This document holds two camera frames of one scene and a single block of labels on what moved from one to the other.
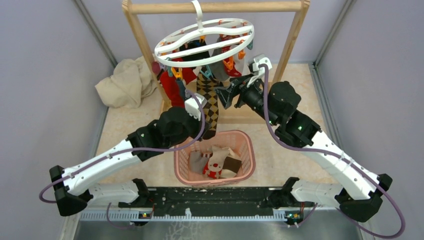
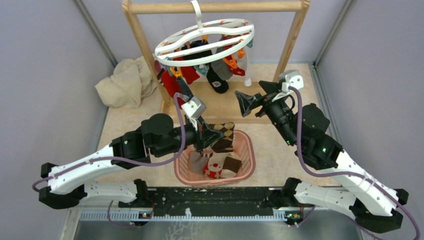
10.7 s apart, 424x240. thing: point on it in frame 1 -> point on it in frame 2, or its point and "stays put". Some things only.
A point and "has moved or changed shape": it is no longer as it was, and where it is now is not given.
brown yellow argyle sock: x=208 y=88 -> x=224 y=144
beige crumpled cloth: x=131 y=80 stays put
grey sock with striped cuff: x=198 y=160 stays put
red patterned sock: x=230 y=67 has moved or changed shape
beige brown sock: x=232 y=165 stays put
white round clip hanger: x=198 y=44 stays put
